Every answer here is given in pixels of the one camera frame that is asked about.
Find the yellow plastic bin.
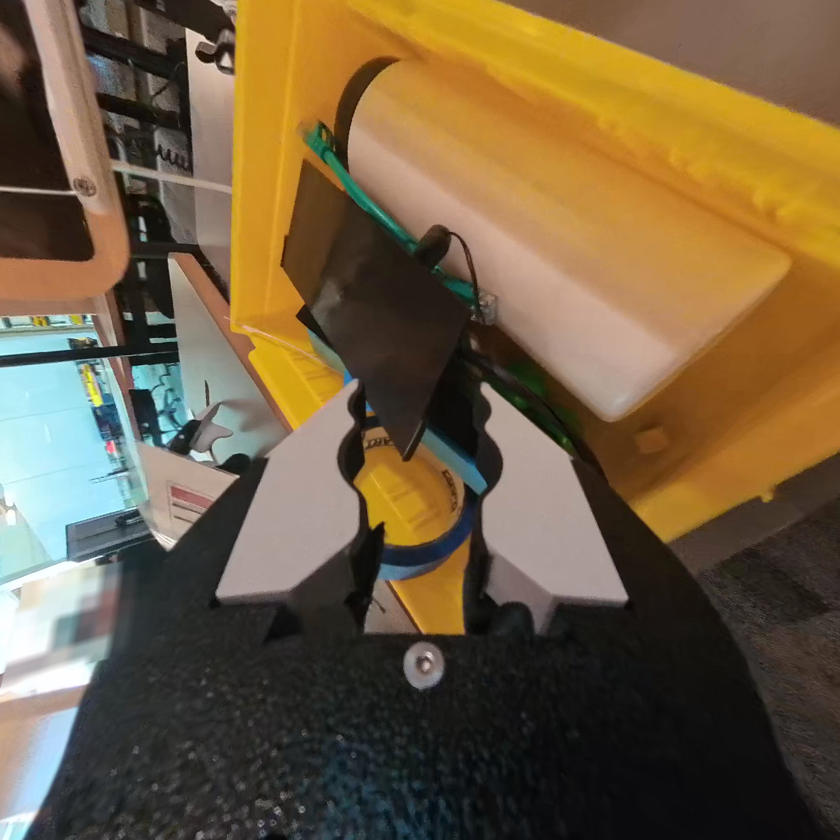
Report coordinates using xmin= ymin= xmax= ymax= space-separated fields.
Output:
xmin=226 ymin=0 xmax=840 ymax=636

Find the white bottle with black cap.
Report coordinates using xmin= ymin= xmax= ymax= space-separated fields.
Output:
xmin=335 ymin=58 xmax=793 ymax=423

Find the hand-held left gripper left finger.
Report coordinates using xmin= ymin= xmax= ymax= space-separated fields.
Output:
xmin=215 ymin=379 xmax=387 ymax=636

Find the blue masking tape roll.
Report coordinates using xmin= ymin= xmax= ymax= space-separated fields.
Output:
xmin=348 ymin=420 xmax=483 ymax=581

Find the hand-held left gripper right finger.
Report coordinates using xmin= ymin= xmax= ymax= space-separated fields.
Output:
xmin=462 ymin=382 xmax=630 ymax=636

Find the black cable with plug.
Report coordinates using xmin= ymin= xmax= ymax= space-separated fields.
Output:
xmin=415 ymin=224 xmax=488 ymax=322

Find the green ethernet cable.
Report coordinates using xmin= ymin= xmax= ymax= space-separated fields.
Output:
xmin=298 ymin=121 xmax=578 ymax=460

